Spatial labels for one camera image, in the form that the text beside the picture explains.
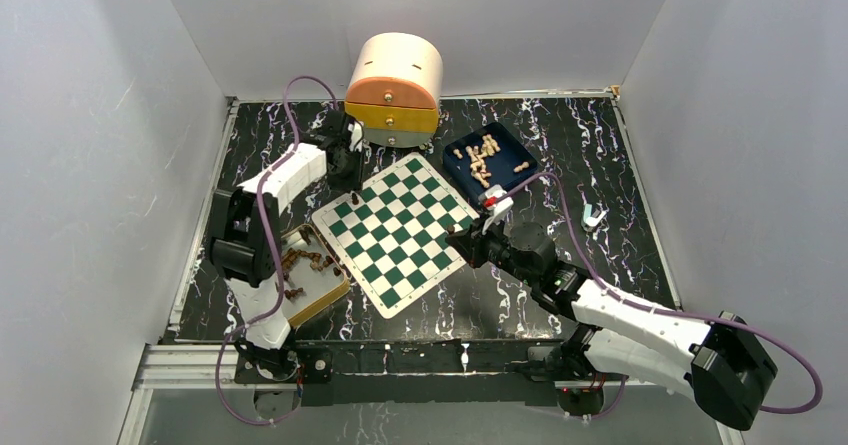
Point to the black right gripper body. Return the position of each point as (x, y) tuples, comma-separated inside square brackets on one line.
[(492, 246)]

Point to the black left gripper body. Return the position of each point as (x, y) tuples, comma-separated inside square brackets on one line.
[(349, 178)]

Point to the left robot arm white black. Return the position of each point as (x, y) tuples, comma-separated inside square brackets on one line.
[(244, 232)]

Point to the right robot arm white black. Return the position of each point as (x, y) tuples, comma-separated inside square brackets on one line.
[(717, 362)]

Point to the green white chess board mat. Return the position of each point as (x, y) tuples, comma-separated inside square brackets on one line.
[(392, 240)]

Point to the pile of light chess pieces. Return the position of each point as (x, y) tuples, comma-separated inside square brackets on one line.
[(477, 156)]

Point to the light wooden pawn lone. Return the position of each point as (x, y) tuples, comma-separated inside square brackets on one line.
[(521, 167)]

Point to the blue square tray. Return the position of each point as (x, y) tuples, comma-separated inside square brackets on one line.
[(512, 153)]

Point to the round wooden drawer cabinet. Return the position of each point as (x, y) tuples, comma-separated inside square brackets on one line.
[(395, 90)]

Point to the small white teal object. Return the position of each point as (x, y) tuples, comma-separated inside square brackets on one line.
[(592, 217)]

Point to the dark brown bishop piece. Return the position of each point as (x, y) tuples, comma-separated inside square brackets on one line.
[(288, 262)]

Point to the gold metal tin tray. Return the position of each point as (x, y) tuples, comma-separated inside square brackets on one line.
[(324, 282)]

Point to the dark brown pawn piece bottom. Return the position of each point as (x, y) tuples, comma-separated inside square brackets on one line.
[(293, 293)]

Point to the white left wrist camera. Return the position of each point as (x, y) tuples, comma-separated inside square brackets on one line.
[(356, 136)]

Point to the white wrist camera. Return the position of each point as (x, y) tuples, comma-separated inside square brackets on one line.
[(496, 203), (356, 136)]

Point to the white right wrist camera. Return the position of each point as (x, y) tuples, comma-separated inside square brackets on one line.
[(496, 203)]

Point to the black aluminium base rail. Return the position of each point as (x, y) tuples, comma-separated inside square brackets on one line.
[(535, 373)]

